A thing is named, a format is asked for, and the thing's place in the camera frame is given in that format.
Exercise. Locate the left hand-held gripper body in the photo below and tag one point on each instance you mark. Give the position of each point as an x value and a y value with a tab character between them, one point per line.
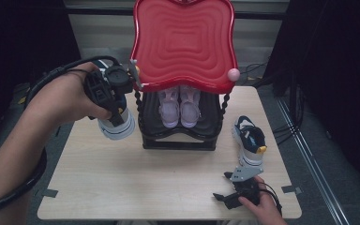
117	79

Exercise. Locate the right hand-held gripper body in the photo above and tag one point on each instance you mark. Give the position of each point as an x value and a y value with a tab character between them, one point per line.
247	190

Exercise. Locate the navy and white sneaker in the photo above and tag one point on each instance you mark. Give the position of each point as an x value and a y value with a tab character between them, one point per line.
250	137
118	129

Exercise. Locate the purple jelly sandal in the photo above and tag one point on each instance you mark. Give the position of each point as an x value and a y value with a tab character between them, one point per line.
190	109
168	109

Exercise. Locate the red and black shoe rack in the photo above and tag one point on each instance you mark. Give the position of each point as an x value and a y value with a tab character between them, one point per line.
184	47

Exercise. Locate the person's right hand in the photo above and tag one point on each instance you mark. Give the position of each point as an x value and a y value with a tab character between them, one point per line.
267	206

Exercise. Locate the person's left hand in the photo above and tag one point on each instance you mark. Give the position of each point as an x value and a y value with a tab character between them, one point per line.
62	100

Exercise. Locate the grey tape piece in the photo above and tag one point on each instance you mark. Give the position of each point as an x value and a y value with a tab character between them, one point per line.
50	193
291	189

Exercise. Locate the black horizontal bar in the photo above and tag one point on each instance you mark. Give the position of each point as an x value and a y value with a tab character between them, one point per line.
100	11

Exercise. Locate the yellow tape strip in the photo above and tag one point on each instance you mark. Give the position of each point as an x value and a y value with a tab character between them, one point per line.
21	100

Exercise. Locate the black curtain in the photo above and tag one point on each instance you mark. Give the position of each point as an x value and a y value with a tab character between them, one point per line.
18	37
340	78

